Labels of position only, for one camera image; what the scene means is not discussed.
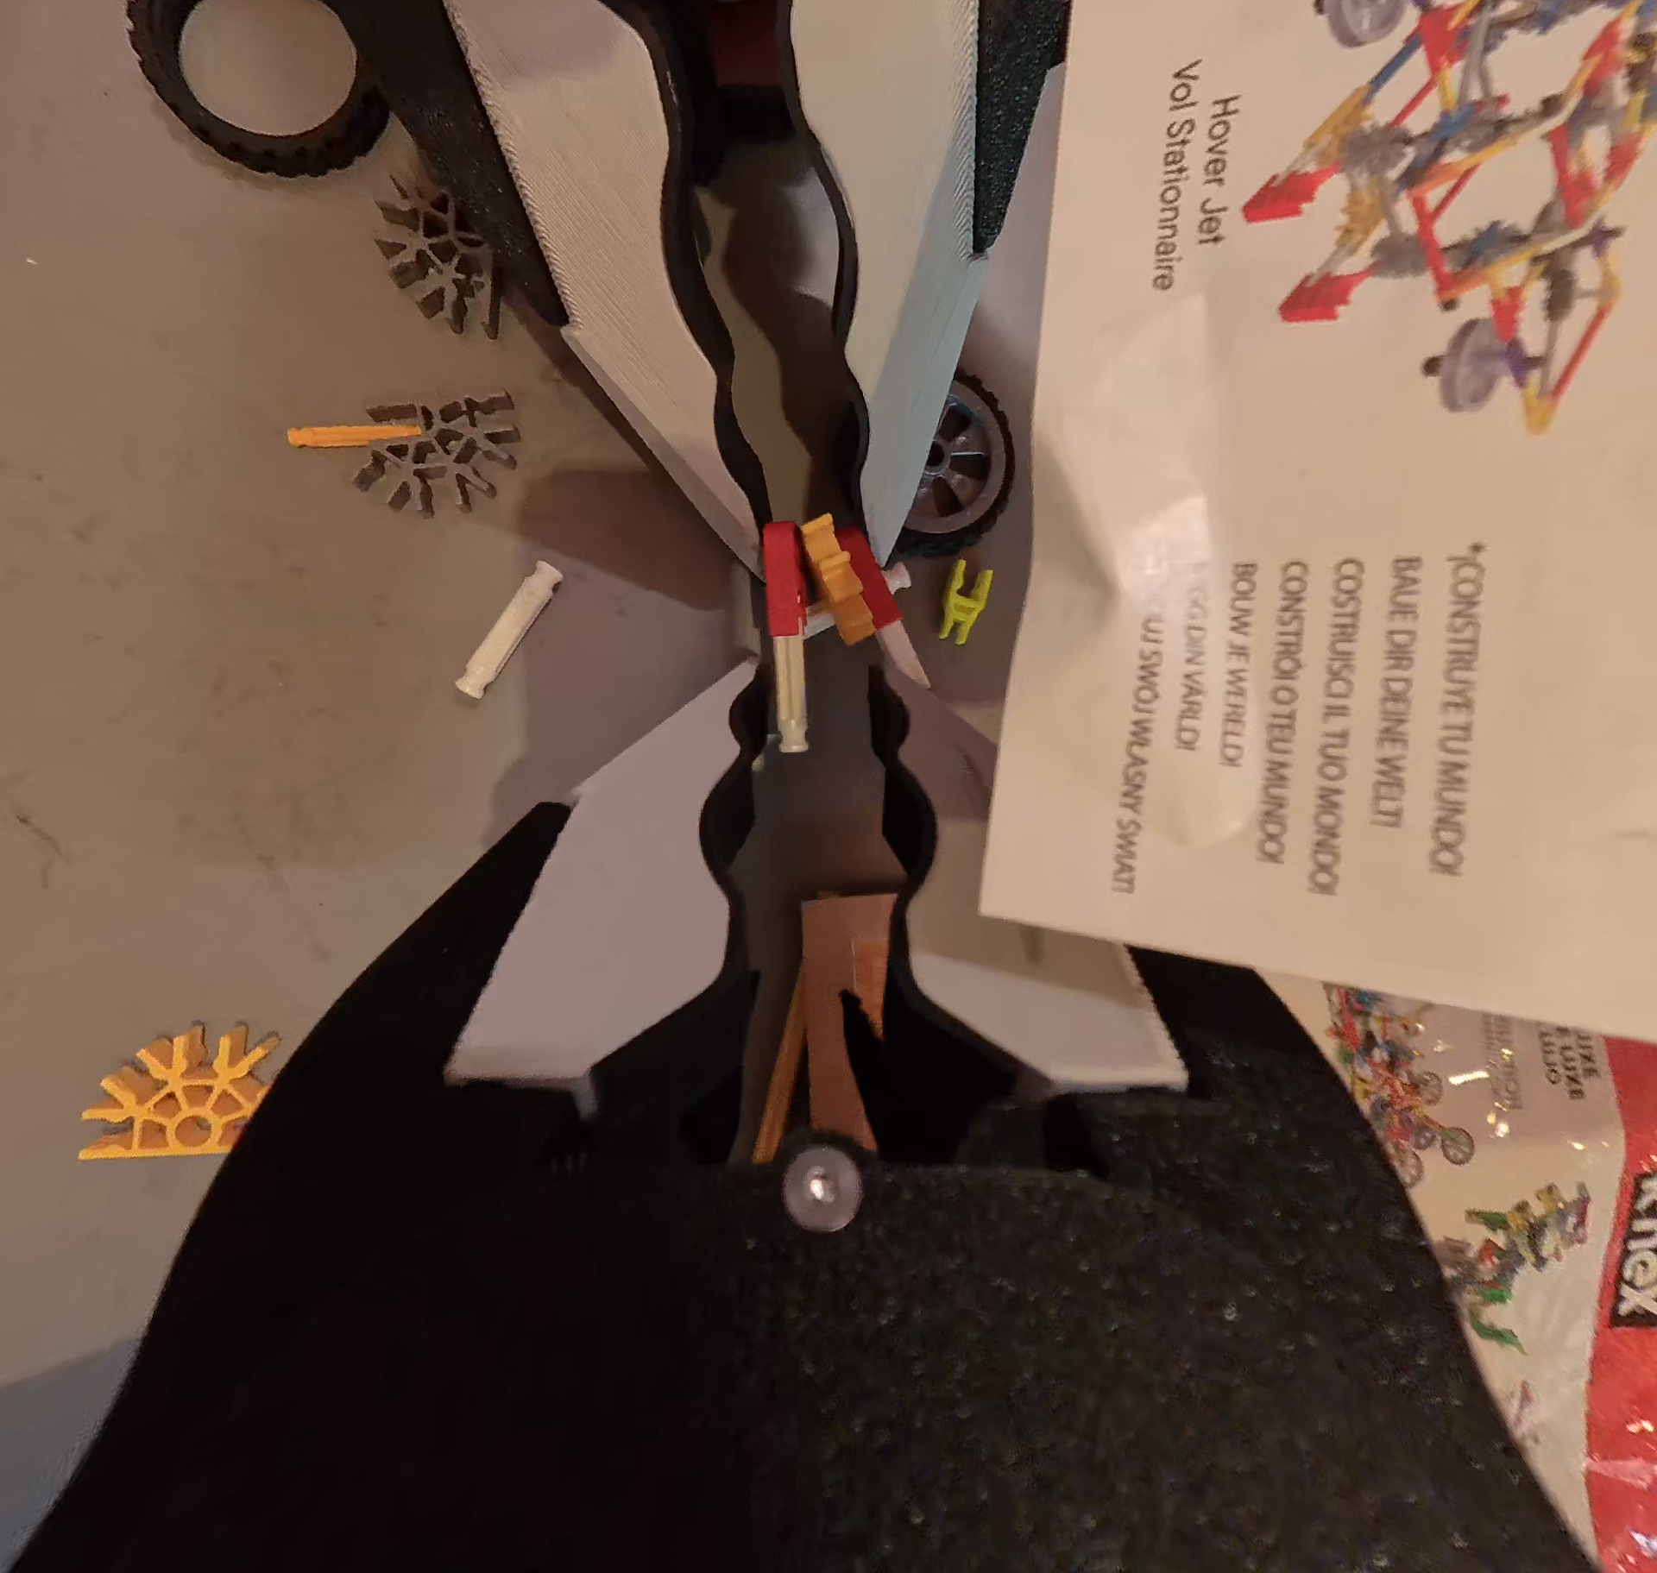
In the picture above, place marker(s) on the red connector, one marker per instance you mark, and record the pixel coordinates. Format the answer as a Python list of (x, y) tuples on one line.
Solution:
[(783, 584)]

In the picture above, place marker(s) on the white rod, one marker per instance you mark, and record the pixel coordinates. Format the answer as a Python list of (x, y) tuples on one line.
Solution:
[(793, 693)]

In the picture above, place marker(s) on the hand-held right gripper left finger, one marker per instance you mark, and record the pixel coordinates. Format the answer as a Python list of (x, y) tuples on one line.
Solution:
[(609, 941)]

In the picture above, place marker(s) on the building instruction sheet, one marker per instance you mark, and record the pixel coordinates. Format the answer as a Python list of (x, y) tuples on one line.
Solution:
[(1295, 434)]

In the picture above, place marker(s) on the small yellow clip connector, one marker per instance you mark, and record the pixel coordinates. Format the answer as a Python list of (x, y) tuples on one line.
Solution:
[(965, 604)]

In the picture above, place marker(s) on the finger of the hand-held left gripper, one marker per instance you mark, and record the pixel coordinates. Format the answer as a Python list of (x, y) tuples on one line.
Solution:
[(581, 215), (905, 174)]

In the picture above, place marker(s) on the black rubber tyre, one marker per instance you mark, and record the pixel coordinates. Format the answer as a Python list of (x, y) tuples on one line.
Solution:
[(153, 34)]

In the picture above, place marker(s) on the grey snowflake connector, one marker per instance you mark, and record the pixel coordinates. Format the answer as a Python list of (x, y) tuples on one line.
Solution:
[(447, 454)]

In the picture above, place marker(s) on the colourful toy packaging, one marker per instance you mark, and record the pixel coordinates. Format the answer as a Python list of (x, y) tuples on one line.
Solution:
[(1554, 1211)]

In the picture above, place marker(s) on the small black wheel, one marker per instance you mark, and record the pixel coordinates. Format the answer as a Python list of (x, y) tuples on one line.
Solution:
[(965, 462)]

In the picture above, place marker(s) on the connector assembly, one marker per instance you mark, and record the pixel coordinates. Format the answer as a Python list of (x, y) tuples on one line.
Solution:
[(842, 584)]

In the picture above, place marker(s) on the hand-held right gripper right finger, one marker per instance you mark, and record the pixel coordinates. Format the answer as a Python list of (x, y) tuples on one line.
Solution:
[(1036, 1018)]

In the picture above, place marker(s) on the dark snowflake connector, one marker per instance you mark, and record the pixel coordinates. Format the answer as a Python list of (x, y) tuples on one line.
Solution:
[(439, 261)]

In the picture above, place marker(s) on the short white spacer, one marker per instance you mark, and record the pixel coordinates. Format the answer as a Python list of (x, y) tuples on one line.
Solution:
[(506, 631)]

